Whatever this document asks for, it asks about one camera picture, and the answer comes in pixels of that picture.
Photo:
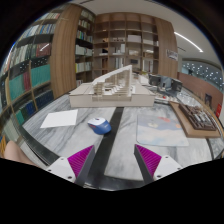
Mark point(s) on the group of ceiling spot lights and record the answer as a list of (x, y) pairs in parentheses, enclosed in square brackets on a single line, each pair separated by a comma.
[(203, 71)]

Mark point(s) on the white architectural model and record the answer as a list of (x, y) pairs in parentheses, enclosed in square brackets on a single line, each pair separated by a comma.
[(110, 96)]

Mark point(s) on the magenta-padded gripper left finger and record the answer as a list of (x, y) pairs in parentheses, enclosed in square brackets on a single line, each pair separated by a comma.
[(62, 166)]

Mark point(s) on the red wall sign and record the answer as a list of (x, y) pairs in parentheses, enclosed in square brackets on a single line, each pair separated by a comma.
[(218, 110)]

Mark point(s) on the wooden shelf unit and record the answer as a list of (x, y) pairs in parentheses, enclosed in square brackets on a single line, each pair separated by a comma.
[(126, 43)]

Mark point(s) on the white paper sheet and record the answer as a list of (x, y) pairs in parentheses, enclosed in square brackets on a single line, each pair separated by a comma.
[(60, 118)]

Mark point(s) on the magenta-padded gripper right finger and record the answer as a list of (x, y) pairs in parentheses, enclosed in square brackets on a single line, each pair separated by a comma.
[(166, 166)]

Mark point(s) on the blue and white computer mouse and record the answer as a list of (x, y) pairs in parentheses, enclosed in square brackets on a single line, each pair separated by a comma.
[(100, 126)]

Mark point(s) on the person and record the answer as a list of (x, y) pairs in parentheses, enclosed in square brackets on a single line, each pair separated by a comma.
[(16, 154)]

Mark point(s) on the pastel printed mouse pad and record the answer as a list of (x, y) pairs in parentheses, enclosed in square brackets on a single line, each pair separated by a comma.
[(160, 131)]

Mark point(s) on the dark bookshelf full of books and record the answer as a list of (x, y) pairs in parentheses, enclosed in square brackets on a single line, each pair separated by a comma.
[(33, 76)]

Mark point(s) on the brown model on wooden board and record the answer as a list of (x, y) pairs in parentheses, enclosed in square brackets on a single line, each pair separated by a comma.
[(196, 121)]

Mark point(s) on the long ceiling light strip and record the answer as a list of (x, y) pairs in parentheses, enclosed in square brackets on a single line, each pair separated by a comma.
[(188, 41)]

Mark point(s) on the white wall sign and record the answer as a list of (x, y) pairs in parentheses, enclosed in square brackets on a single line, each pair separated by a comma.
[(172, 55)]

